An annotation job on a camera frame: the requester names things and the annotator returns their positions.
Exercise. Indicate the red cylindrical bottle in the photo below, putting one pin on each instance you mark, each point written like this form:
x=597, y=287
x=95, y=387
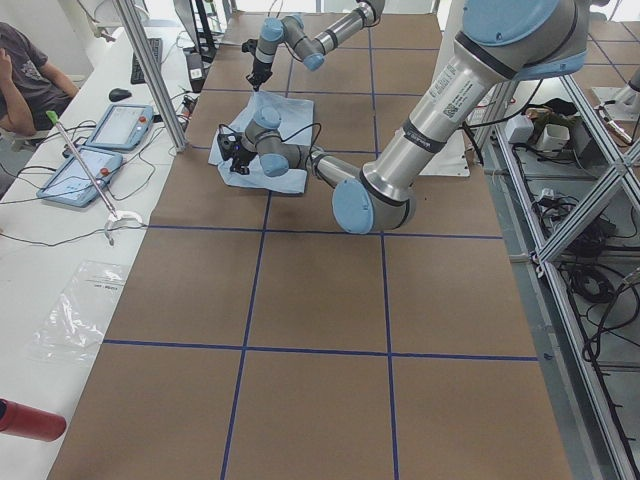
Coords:
x=28, y=422

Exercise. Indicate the teach pendant near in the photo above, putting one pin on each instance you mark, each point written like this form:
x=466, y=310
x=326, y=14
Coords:
x=70, y=185

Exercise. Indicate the teach pendant far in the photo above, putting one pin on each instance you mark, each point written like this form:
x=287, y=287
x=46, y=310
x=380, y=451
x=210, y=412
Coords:
x=122, y=127

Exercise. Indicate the seated person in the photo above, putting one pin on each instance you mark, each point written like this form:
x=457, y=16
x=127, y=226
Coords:
x=30, y=85

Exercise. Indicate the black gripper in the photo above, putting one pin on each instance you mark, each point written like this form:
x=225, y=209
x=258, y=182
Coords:
x=241, y=158
x=259, y=66

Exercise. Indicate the teach pendant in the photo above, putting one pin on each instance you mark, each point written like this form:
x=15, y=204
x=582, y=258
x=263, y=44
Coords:
x=70, y=185
x=122, y=127

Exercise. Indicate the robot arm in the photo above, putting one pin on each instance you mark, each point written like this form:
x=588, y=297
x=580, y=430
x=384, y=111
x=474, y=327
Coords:
x=311, y=52
x=498, y=41

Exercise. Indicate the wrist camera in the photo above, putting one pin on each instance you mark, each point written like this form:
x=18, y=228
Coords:
x=249, y=46
x=228, y=145

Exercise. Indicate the brown paper table cover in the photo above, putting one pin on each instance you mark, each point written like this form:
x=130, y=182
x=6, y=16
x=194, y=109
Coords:
x=256, y=340

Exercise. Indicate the clear plastic bag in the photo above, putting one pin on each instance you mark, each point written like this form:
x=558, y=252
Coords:
x=76, y=326

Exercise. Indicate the aluminium frame post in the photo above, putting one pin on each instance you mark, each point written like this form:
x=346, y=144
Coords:
x=152, y=71

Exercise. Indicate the black computer mouse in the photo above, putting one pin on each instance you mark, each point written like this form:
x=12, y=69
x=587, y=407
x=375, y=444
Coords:
x=119, y=94

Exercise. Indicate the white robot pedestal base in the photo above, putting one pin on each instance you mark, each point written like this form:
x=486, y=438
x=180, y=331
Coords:
x=451, y=161

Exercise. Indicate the light blue button shirt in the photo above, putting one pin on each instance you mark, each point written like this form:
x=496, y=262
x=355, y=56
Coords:
x=279, y=131

